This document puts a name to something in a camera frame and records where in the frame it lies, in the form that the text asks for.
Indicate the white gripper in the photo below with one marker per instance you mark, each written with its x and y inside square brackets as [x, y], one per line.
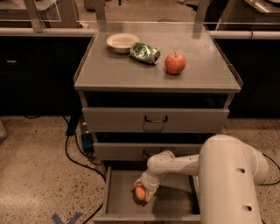
[148, 182]

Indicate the orange fruit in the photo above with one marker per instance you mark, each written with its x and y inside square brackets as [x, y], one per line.
[140, 192]

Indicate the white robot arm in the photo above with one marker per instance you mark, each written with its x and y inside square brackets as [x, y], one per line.
[228, 171]

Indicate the bottom grey drawer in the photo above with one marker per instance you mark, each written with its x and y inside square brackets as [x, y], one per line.
[175, 201]

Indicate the grey drawer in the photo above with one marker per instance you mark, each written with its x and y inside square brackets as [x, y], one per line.
[175, 201]
[159, 120]
[141, 151]

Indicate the middle grey drawer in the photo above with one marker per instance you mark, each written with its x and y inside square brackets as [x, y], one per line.
[141, 151]

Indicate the grey drawer cabinet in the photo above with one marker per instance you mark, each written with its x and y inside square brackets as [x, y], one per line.
[107, 79]

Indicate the top grey drawer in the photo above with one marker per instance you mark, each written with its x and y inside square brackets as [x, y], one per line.
[159, 120]

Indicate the blue power box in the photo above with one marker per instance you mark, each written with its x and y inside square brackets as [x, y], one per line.
[86, 138]

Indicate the red apple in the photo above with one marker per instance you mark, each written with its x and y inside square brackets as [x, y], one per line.
[175, 63]

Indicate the crushed green can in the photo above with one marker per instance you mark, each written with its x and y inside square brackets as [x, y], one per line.
[144, 53]

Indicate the white bowl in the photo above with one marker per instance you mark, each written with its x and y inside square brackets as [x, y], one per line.
[122, 42]

